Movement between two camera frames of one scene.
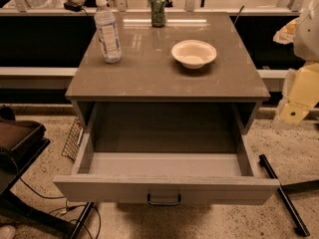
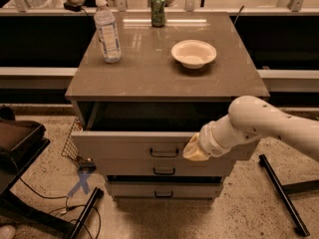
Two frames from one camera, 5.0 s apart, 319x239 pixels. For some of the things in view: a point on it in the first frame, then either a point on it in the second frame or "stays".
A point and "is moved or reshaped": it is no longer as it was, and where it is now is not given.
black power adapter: x=72 y=6 stays
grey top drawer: x=132 y=149 is moved or reshaped
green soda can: x=159 y=5 stays
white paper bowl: x=193 y=54 stays
